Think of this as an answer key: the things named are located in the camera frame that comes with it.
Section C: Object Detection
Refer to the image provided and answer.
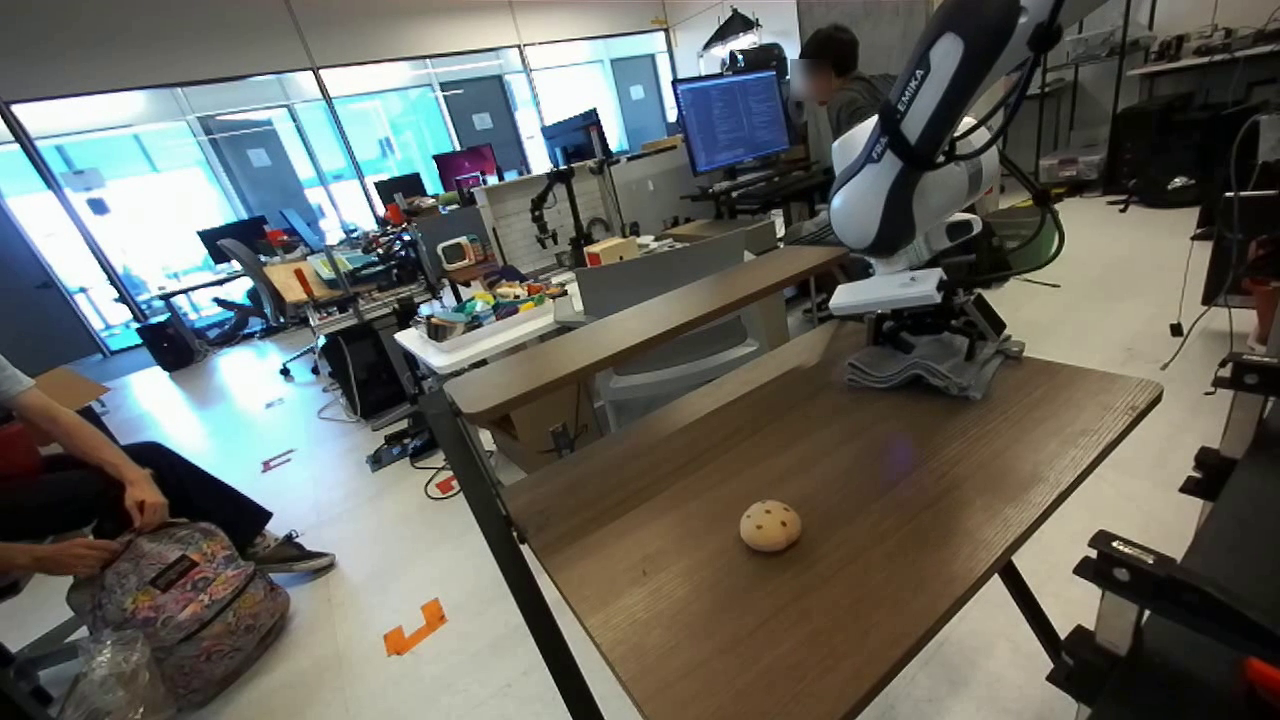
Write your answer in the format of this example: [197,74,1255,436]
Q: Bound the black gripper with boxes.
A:
[866,244,1029,366]

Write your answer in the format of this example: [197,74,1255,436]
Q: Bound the grey cloth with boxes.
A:
[842,326,1029,408]

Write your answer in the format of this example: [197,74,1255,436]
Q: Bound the beige toy cookie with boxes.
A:
[736,496,808,560]

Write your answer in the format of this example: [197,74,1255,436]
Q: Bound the patterned grey backpack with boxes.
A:
[64,515,297,712]

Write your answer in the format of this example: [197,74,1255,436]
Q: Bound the seated person left forearm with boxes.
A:
[0,377,142,496]

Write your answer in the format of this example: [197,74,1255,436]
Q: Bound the seated person right forearm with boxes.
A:
[0,534,69,585]

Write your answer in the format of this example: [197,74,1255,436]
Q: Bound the seated person left hand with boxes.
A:
[121,473,177,541]

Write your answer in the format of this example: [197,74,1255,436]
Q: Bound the seated person right hand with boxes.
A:
[53,531,141,585]

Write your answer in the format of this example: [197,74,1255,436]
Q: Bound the green bin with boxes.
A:
[986,195,1073,278]

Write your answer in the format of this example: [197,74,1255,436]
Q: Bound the dark haired person at monitor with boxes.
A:
[795,20,890,143]

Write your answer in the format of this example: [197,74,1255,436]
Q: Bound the large blue screen monitor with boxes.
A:
[671,68,795,181]

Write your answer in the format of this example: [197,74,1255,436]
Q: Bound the wooden shelf board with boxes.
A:
[439,239,853,422]

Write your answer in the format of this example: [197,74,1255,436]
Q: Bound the small beige box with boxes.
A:
[580,230,648,273]

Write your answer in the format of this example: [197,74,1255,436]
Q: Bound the small brown cardboard box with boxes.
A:
[509,378,604,473]

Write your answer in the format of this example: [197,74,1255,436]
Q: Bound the dark blue monitor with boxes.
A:
[538,109,616,172]

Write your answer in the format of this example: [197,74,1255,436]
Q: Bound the colourful toy clutter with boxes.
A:
[419,273,573,343]

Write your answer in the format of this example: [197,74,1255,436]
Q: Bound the white work table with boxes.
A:
[391,273,591,378]

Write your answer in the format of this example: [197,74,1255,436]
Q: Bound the magenta screen monitor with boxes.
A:
[432,138,502,201]

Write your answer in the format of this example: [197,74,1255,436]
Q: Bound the orange floor tape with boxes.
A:
[379,596,453,661]

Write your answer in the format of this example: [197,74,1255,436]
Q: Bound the black office chair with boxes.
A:
[204,236,290,347]

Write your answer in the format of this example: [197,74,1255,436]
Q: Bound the seated person black trousers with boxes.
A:
[0,351,340,585]

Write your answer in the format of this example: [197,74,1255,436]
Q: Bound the flat cardboard box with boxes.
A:
[29,365,111,414]

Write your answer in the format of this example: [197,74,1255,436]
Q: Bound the clear plastic bag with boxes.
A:
[53,624,177,720]

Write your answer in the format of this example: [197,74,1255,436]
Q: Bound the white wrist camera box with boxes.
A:
[826,265,951,325]

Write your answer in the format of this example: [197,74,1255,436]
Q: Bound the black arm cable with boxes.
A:
[930,0,1073,278]

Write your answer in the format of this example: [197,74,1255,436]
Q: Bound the black clamp orange handle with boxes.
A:
[1073,528,1280,708]

